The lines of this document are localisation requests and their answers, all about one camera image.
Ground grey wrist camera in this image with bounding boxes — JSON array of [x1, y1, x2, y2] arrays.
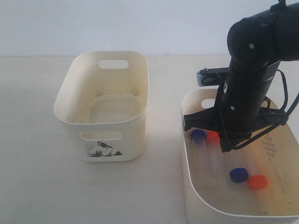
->
[[196, 67, 228, 87]]

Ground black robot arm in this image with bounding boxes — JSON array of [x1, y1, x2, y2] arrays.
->
[[183, 0, 299, 153]]

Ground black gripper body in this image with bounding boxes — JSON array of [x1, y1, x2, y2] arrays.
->
[[216, 77, 273, 140]]

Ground cream plastic bin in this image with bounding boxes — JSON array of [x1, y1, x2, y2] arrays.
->
[[54, 51, 149, 162], [180, 89, 299, 224]]

